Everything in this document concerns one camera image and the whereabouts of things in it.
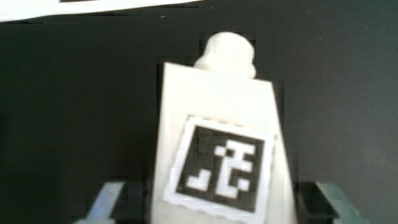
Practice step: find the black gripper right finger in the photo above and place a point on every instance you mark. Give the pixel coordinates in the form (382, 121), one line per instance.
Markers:
(324, 206)

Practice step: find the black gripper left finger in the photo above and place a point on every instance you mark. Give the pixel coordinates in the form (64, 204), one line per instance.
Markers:
(118, 207)

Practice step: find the white stool leg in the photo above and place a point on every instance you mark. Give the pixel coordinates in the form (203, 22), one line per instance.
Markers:
(222, 182)

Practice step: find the white sheet with tags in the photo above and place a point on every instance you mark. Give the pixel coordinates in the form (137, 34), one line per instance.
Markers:
(23, 9)

